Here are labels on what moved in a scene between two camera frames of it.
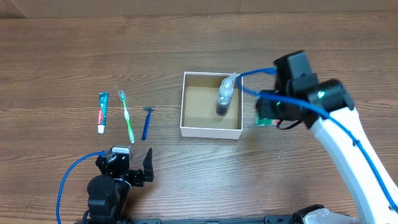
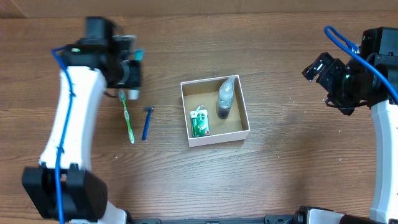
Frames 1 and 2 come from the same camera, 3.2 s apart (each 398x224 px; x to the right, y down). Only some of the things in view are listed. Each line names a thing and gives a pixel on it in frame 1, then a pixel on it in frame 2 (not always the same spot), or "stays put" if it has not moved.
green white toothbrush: (122, 97) stays put
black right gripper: (265, 109) to (325, 70)
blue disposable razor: (147, 122) stays put
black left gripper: (137, 177) to (132, 74)
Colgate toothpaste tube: (102, 111) to (134, 94)
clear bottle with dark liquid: (225, 94) stays put
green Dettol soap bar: (268, 122) to (199, 121)
